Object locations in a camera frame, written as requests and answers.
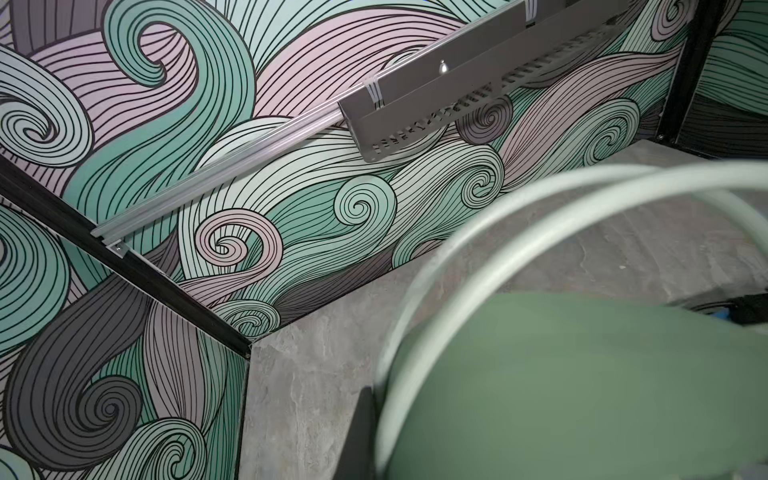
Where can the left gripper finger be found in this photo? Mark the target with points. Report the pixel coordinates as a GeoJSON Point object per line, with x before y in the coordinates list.
{"type": "Point", "coordinates": [356, 458]}

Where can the mint green headphones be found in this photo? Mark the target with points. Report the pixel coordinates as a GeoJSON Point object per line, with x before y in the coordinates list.
{"type": "Point", "coordinates": [567, 386]}

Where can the black headphones with blue band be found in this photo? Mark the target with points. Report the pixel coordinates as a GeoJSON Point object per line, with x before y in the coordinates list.
{"type": "Point", "coordinates": [748, 310]}

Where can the aluminium horizontal rail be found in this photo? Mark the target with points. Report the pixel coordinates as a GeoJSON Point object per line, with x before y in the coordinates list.
{"type": "Point", "coordinates": [240, 168]}

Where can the black frame post left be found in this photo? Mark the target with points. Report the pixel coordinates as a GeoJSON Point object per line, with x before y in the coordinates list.
{"type": "Point", "coordinates": [23, 191]}

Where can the black frame post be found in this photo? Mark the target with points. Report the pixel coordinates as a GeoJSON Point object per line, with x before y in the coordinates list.
{"type": "Point", "coordinates": [23, 191]}
{"type": "Point", "coordinates": [702, 31]}

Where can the black perforated wall tray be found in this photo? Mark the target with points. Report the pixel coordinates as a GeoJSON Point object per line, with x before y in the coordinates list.
{"type": "Point", "coordinates": [469, 69]}

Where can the black frame post right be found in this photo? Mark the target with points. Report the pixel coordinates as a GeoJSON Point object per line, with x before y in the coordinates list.
{"type": "Point", "coordinates": [702, 31]}

